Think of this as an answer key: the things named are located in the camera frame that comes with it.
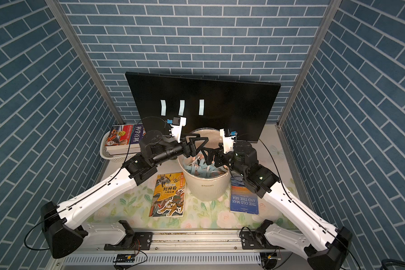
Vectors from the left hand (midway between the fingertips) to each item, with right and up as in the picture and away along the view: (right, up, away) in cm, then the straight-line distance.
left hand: (208, 139), depth 62 cm
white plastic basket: (-52, -11, +32) cm, 62 cm away
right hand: (+2, -3, +5) cm, 6 cm away
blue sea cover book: (+17, -31, +23) cm, 42 cm away
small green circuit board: (-37, -52, +10) cm, 64 cm away
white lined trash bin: (-3, -20, +6) cm, 21 cm away
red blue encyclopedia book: (-50, 0, +34) cm, 60 cm away
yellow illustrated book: (-21, -29, +24) cm, 43 cm away
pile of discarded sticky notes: (-6, -14, +22) cm, 27 cm away
